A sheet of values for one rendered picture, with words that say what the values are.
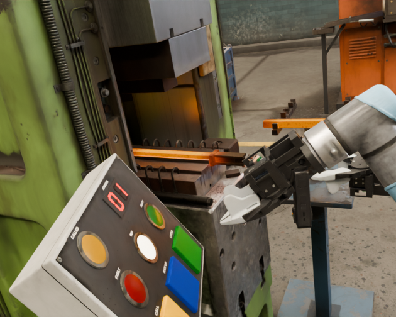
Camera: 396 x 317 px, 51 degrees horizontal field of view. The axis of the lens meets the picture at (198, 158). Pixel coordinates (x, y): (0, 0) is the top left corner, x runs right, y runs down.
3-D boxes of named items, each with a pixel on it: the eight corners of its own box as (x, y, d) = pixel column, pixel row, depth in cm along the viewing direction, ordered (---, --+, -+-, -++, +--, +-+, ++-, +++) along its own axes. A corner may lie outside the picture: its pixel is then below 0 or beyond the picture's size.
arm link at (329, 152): (341, 146, 75) (354, 165, 67) (319, 160, 76) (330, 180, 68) (318, 114, 72) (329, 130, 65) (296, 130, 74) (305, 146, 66)
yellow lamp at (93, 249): (115, 254, 59) (109, 228, 57) (94, 274, 55) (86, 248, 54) (99, 250, 60) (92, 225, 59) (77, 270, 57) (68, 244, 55)
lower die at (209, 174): (226, 171, 132) (223, 146, 129) (198, 202, 116) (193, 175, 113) (123, 163, 152) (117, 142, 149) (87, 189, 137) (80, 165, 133)
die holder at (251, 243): (271, 261, 158) (259, 153, 141) (232, 335, 128) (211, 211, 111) (151, 239, 185) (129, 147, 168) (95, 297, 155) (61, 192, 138)
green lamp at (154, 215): (170, 220, 80) (165, 200, 78) (156, 233, 76) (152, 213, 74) (156, 218, 81) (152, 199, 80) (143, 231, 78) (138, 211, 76)
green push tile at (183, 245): (202, 249, 84) (178, 224, 83) (200, 273, 78) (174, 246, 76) (195, 253, 85) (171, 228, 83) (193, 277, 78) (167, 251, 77)
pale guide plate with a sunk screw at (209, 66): (215, 70, 148) (209, 20, 142) (204, 76, 141) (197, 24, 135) (210, 70, 149) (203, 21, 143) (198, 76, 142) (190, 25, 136)
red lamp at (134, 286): (155, 292, 61) (149, 268, 60) (137, 314, 58) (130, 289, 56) (138, 287, 63) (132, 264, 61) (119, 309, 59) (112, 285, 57)
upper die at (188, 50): (210, 60, 119) (205, 26, 115) (175, 78, 103) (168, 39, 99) (99, 68, 139) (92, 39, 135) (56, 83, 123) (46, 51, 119)
